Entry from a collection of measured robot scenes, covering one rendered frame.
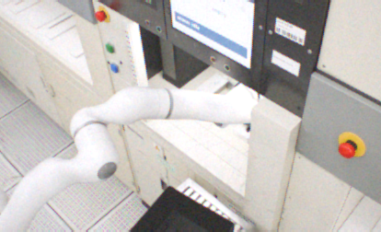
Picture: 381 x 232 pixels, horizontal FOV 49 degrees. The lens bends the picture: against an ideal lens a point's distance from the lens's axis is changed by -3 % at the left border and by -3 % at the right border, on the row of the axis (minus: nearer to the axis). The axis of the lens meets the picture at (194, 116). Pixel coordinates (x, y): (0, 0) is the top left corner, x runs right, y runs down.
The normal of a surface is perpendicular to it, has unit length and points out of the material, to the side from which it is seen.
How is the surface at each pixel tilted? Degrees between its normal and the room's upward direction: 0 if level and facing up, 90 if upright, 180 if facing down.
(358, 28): 90
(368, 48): 90
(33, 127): 0
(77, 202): 0
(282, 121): 0
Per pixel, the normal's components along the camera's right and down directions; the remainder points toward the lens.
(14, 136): -0.04, -0.67
